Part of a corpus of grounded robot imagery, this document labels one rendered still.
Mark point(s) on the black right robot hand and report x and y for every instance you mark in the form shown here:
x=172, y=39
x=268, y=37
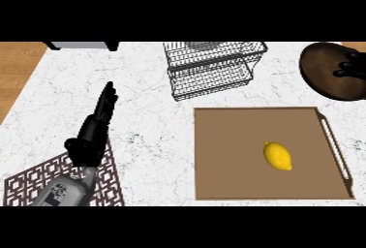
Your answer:
x=353, y=67

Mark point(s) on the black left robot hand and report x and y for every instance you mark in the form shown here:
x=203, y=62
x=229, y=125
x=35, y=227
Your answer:
x=94, y=135

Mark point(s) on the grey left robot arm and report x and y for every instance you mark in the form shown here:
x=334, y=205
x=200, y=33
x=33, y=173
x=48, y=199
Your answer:
x=64, y=191

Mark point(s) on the yellow lemon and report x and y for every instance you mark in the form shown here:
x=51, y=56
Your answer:
x=278, y=156

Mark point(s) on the brown wooden tray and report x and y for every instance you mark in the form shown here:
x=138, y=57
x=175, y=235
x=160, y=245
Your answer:
x=257, y=151

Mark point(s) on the dark brown round plate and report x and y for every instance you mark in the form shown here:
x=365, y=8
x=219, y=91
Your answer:
x=324, y=71

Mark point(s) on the dark brown patterned placemat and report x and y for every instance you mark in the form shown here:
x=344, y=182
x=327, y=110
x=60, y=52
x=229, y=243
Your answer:
x=110, y=184

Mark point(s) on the grey appliance with black legs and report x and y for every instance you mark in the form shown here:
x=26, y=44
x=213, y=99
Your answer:
x=82, y=45

